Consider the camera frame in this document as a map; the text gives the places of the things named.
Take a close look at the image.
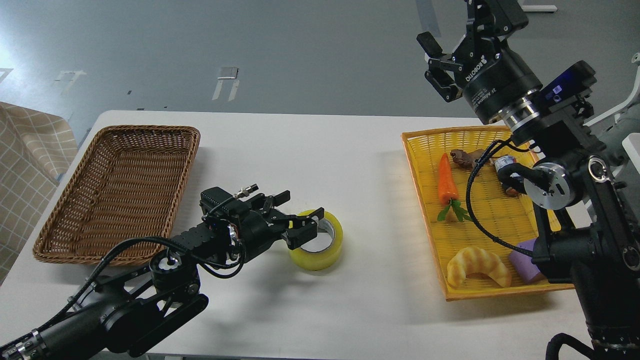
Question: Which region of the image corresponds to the brown wicker basket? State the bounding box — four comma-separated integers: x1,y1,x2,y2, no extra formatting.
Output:
32,125,201,265

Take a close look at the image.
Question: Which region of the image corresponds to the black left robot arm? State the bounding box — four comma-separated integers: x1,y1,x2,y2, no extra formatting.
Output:
1,184,326,360

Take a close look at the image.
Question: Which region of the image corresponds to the white floor stand base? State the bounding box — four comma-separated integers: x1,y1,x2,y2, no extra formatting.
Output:
520,4,558,13

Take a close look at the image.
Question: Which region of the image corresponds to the brown toy animal figure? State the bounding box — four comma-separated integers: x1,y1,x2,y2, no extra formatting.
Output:
449,149,485,170

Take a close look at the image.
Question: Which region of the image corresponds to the beige checkered cloth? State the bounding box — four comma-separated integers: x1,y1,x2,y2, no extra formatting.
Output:
0,102,78,281

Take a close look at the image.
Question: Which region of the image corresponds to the orange toy carrot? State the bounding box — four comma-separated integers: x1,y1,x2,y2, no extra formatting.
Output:
437,153,471,223

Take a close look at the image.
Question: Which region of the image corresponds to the yellow plastic basket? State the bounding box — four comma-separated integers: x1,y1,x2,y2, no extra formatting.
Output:
401,125,574,301

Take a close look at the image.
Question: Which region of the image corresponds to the purple foam block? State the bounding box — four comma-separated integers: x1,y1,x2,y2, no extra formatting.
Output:
508,250,547,285

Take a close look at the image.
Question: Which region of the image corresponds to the yellow tape roll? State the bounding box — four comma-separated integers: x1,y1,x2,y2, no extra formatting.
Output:
288,210,344,271

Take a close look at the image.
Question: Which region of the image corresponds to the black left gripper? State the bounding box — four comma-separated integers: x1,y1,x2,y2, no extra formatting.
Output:
230,190,325,264

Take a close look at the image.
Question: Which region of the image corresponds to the small blue white can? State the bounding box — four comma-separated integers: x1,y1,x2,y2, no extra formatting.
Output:
490,155,523,198

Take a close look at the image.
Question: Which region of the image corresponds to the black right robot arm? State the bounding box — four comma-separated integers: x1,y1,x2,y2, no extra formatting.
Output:
416,0,639,360

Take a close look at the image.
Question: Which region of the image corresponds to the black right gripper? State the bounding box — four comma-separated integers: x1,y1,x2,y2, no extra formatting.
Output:
416,0,542,125

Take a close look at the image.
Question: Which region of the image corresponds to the toy croissant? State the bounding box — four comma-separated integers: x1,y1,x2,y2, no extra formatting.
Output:
446,246,512,288

